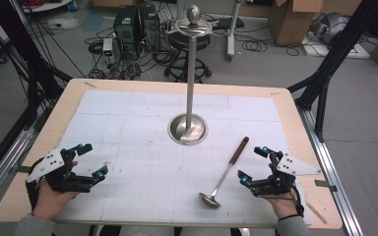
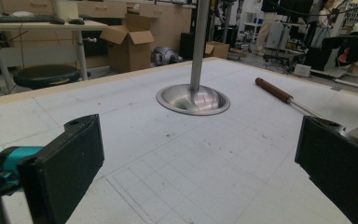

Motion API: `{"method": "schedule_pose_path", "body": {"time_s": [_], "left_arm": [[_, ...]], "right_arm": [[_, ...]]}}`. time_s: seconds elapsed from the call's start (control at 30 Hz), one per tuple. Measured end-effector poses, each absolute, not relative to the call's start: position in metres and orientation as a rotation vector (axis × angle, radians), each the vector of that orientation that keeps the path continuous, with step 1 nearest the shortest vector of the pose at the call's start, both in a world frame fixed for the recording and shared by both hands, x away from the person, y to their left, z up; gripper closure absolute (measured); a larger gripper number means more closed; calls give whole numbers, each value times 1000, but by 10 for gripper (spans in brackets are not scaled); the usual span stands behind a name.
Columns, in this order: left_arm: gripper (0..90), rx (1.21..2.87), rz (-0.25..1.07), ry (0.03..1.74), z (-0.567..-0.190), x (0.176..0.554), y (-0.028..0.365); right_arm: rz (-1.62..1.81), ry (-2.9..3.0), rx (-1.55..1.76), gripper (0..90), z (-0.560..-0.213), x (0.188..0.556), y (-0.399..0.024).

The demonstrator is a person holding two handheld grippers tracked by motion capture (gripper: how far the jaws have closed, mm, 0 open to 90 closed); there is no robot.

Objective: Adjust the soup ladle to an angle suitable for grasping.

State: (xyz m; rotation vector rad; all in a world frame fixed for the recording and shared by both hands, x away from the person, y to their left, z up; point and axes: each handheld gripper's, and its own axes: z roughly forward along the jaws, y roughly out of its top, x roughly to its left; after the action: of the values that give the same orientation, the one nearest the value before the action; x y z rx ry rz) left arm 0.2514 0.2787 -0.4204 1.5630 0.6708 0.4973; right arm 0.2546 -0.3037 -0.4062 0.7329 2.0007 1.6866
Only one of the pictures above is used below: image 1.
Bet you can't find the white round table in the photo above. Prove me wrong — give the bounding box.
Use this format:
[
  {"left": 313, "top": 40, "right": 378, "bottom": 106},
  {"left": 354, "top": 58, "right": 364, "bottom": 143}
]
[{"left": 19, "top": 0, "right": 75, "bottom": 14}]

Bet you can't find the person's right hand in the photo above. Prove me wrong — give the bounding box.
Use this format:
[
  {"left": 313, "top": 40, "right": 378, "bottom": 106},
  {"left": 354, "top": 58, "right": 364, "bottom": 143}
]
[{"left": 263, "top": 191, "right": 302, "bottom": 220}]

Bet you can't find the coil of black cable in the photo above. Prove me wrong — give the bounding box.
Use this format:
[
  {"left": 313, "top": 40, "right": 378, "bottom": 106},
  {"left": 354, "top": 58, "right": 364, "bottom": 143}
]
[{"left": 240, "top": 38, "right": 269, "bottom": 53}]

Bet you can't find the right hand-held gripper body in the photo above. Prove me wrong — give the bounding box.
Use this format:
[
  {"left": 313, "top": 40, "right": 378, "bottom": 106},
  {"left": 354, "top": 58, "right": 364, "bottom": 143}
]
[{"left": 250, "top": 150, "right": 322, "bottom": 198}]

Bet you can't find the person's left hand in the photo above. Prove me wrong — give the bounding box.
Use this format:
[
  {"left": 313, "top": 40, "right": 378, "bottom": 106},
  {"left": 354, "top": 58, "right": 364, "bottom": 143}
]
[{"left": 33, "top": 182, "right": 81, "bottom": 221}]

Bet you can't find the black tape piece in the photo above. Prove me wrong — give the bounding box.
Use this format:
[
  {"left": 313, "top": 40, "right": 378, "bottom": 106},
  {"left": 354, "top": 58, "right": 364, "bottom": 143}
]
[
  {"left": 8, "top": 164, "right": 33, "bottom": 175},
  {"left": 313, "top": 179, "right": 339, "bottom": 193}
]

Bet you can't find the black metal frame strut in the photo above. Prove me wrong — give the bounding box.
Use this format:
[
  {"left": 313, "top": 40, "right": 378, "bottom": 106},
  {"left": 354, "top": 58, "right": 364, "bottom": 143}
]
[
  {"left": 0, "top": 0, "right": 74, "bottom": 132},
  {"left": 286, "top": 0, "right": 378, "bottom": 144}
]

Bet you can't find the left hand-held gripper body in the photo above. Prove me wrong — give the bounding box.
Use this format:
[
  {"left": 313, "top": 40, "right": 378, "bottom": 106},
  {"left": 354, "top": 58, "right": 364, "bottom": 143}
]
[{"left": 25, "top": 147, "right": 94, "bottom": 194}]

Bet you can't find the white metal stand post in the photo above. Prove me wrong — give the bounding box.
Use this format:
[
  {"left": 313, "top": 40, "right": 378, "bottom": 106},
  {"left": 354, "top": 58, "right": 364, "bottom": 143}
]
[{"left": 225, "top": 0, "right": 244, "bottom": 63}]

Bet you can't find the steel ladle with brown handle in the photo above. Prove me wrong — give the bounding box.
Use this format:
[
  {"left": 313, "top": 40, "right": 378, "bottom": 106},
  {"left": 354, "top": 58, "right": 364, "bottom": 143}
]
[{"left": 198, "top": 136, "right": 250, "bottom": 209}]

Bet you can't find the black flat device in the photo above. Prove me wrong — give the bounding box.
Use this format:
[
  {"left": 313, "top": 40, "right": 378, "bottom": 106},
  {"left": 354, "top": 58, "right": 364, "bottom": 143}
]
[{"left": 216, "top": 16, "right": 246, "bottom": 31}]

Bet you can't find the black computer tower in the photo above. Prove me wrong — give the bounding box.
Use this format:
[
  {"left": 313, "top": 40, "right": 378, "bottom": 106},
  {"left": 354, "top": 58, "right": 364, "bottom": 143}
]
[
  {"left": 112, "top": 5, "right": 142, "bottom": 57},
  {"left": 139, "top": 3, "right": 161, "bottom": 52}
]

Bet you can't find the large cardboard box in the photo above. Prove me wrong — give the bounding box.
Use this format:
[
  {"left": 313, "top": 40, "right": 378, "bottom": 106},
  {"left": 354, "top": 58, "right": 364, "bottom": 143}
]
[{"left": 268, "top": 0, "right": 325, "bottom": 47}]

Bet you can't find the aluminium rail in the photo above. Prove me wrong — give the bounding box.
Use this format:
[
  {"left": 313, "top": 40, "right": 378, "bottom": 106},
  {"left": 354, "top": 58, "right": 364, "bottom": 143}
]
[
  {"left": 0, "top": 128, "right": 36, "bottom": 216},
  {"left": 295, "top": 107, "right": 364, "bottom": 236}
]

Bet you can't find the white grid mat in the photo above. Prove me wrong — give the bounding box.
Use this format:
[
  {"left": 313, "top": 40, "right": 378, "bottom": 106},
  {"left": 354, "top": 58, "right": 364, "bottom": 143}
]
[{"left": 53, "top": 89, "right": 313, "bottom": 227}]

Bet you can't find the black wrist strap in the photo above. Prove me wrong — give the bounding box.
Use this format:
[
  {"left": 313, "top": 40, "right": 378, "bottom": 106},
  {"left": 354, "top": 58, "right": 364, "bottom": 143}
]
[
  {"left": 25, "top": 178, "right": 43, "bottom": 211},
  {"left": 288, "top": 183, "right": 306, "bottom": 218}
]

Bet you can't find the beige tape strip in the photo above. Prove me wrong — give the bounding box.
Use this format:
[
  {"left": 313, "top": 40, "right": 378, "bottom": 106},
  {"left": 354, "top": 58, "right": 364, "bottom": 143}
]
[{"left": 304, "top": 200, "right": 329, "bottom": 226}]

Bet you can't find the tall steel utensil stand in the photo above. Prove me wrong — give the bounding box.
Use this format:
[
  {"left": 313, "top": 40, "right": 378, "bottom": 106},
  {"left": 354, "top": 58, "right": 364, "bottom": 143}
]
[{"left": 165, "top": 4, "right": 220, "bottom": 147}]

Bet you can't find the black stool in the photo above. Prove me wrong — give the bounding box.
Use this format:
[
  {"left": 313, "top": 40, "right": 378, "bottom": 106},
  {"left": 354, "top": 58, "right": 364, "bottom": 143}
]
[{"left": 162, "top": 32, "right": 213, "bottom": 84}]

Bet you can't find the white flat panel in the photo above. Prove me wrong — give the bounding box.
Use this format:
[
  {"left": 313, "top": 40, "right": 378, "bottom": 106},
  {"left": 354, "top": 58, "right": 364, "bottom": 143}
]
[{"left": 300, "top": 31, "right": 371, "bottom": 60}]

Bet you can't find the grey round appliance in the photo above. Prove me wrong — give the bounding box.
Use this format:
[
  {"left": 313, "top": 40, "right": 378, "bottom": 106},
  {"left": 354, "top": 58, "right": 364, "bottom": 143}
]
[{"left": 309, "top": 12, "right": 350, "bottom": 45}]

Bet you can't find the small silver box device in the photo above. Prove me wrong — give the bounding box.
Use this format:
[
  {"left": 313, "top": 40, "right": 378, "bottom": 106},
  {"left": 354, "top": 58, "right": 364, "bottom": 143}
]
[{"left": 101, "top": 37, "right": 114, "bottom": 57}]

